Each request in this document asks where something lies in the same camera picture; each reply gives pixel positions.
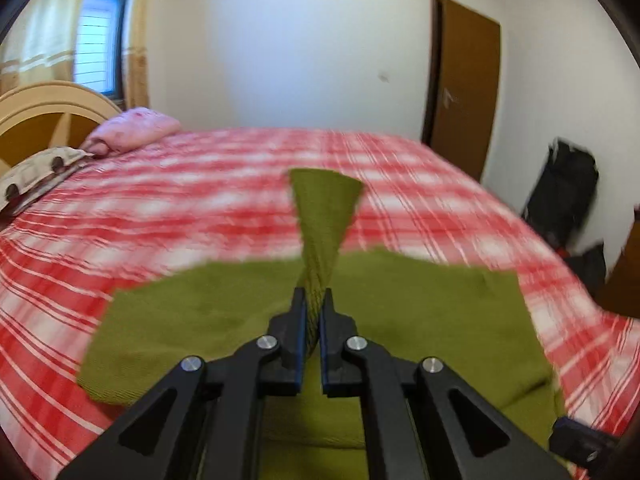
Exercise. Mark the cream wooden headboard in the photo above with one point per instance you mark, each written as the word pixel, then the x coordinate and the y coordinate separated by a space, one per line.
pixel 47 115

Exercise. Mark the black bag on floor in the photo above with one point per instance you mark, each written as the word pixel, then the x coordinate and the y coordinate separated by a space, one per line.
pixel 589 267

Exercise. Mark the brown wooden door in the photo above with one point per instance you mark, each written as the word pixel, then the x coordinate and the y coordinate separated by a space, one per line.
pixel 463 84

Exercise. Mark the window with dark frame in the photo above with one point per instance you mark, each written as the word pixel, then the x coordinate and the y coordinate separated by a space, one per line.
pixel 98 53

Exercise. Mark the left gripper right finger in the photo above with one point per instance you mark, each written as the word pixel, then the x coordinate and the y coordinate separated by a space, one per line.
pixel 421 420

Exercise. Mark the beige patterned curtain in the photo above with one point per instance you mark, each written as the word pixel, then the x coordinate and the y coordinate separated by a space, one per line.
pixel 41 44

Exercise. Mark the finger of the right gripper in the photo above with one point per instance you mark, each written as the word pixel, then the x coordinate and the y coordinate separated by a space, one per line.
pixel 581 445

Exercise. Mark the white brown patterned pillow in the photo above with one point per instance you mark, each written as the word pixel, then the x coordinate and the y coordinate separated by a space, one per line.
pixel 37 175

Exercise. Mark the black folded trolley bag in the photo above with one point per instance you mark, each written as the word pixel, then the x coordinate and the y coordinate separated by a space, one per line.
pixel 561 199

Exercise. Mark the green striped knit sweater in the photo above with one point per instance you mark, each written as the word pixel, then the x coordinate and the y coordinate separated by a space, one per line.
pixel 473 319

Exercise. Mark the brown wooden dresser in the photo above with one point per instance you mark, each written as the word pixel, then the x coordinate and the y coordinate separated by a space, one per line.
pixel 621 292

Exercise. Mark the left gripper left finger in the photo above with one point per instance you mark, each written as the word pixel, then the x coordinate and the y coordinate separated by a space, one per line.
pixel 202 419

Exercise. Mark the pink pillow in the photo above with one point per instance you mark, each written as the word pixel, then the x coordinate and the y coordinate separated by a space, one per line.
pixel 129 131

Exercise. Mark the red plaid bed sheet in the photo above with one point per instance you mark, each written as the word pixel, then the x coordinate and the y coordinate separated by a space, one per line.
pixel 224 196

